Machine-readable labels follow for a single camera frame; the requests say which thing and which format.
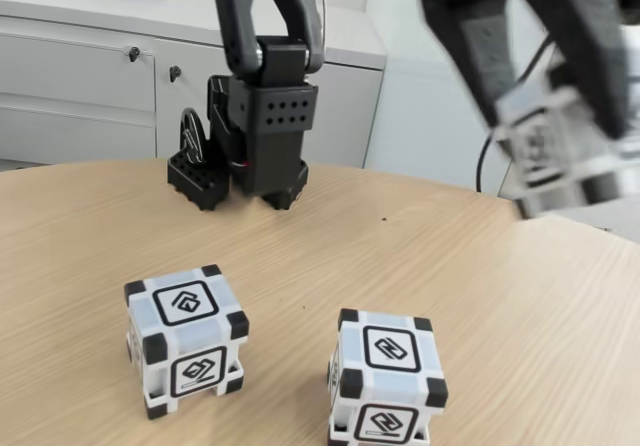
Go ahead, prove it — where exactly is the white cube crossed symbol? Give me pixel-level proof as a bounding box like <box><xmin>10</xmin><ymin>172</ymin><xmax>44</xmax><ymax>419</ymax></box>
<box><xmin>492</xmin><ymin>83</ymin><xmax>640</xmax><ymax>217</ymax></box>

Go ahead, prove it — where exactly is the white cube zigzag symbol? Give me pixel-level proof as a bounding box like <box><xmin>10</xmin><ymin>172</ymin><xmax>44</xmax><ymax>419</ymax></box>
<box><xmin>327</xmin><ymin>307</ymin><xmax>449</xmax><ymax>446</ymax></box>

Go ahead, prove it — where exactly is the grey metal pillar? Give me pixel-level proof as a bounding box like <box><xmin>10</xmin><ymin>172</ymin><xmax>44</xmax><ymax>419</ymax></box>
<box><xmin>499</xmin><ymin>40</ymin><xmax>571</xmax><ymax>202</ymax></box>

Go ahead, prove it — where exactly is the black table clamp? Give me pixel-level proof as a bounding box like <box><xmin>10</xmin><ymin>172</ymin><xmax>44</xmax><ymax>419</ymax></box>
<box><xmin>167</xmin><ymin>107</ymin><xmax>231</xmax><ymax>212</ymax></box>

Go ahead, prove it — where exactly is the white cube folder symbol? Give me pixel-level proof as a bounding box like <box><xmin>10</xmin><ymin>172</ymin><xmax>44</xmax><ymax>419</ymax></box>
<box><xmin>123</xmin><ymin>264</ymin><xmax>250</xmax><ymax>421</ymax></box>

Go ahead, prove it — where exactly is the white low cabinet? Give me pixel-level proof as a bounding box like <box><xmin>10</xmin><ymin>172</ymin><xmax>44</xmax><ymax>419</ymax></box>
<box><xmin>0</xmin><ymin>0</ymin><xmax>389</xmax><ymax>172</ymax></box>

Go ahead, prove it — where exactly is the black camera cable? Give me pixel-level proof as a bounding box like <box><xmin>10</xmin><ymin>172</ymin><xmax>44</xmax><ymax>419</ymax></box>
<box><xmin>474</xmin><ymin>28</ymin><xmax>561</xmax><ymax>193</ymax></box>

